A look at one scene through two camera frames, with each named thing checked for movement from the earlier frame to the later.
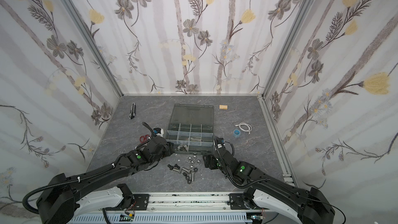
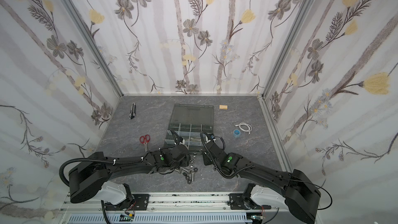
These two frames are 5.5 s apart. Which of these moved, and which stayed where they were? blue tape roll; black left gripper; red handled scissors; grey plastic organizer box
Moved: black left gripper
Stayed: red handled scissors; grey plastic organizer box; blue tape roll
